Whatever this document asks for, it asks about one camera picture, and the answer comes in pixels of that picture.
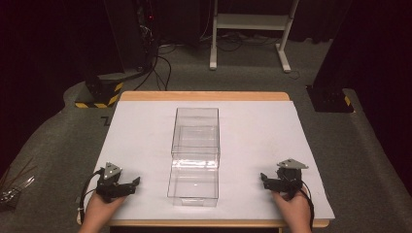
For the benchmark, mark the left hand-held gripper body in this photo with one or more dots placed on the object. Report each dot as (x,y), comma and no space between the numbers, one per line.
(110,187)

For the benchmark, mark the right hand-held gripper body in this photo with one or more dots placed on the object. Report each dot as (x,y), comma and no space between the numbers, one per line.
(289,179)

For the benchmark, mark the person's left hand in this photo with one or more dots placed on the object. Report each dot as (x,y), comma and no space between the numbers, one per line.
(100,212)

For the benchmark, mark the person's right hand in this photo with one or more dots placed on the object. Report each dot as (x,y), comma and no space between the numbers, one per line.
(293,212)

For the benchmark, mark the white table mat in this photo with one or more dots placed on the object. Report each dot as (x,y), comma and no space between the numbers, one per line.
(259,145)

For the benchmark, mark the clear plastic drawer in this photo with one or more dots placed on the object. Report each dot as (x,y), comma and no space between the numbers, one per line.
(193,184)

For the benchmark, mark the clear plastic drawer housing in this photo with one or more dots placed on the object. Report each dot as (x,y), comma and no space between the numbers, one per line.
(196,129)

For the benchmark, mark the black yellow striped stand base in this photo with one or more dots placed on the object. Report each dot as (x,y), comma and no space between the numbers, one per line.
(103,92)

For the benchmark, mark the clear plastic wrapper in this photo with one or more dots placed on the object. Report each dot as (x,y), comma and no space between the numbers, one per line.
(14,187)

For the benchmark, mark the wooden table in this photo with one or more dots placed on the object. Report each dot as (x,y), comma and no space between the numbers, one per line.
(204,95)

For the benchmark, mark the black equipment tower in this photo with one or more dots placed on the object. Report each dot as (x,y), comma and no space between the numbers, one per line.
(129,35)

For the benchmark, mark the white metal stand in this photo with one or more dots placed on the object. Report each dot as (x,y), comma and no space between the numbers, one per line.
(251,22)

